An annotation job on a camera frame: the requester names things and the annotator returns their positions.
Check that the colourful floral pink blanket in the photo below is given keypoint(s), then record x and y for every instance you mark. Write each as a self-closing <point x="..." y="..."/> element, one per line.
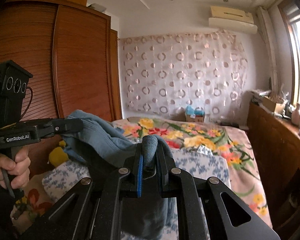
<point x="230" y="143"/>

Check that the circle-patterned sheer curtain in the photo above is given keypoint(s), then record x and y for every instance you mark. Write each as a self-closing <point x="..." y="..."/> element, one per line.
<point x="162" y="75"/>

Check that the yellow plush toy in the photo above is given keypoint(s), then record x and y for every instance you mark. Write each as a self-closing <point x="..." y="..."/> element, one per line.
<point x="57" y="156"/>

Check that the grey-blue pants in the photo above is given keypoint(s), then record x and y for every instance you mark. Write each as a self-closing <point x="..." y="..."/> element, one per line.
<point x="102" y="148"/>

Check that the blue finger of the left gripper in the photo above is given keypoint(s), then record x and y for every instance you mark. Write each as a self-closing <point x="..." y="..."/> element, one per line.
<point x="55" y="126"/>

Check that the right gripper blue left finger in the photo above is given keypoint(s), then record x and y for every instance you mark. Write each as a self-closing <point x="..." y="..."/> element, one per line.
<point x="138" y="171"/>

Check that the brown wooden louvred wardrobe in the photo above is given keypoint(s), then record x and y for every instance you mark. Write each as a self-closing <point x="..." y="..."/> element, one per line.
<point x="70" y="50"/>

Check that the pink bottle on cabinet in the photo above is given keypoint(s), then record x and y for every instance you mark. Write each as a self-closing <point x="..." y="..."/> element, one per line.
<point x="295" y="117"/>

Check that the blue item on box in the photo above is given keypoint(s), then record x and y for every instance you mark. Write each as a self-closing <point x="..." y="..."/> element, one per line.
<point x="194" y="115"/>

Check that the person's left hand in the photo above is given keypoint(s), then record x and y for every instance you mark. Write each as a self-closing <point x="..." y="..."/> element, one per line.
<point x="19" y="168"/>

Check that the cardboard box on cabinet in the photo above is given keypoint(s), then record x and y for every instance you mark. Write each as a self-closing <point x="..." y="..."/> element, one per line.
<point x="274" y="104"/>

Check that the long brown wooden cabinet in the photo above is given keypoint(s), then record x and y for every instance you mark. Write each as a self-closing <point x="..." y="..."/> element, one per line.
<point x="276" y="146"/>

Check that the wooden framed window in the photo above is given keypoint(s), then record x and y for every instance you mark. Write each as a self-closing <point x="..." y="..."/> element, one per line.
<point x="290" y="14"/>

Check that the white wall air conditioner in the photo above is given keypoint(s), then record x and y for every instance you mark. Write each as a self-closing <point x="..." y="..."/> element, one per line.
<point x="232" y="19"/>

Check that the blue floral white bedsheet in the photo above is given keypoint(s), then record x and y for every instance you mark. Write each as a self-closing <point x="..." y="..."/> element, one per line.
<point x="199" y="162"/>

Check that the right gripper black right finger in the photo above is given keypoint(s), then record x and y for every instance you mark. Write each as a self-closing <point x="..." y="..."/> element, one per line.
<point x="166" y="179"/>

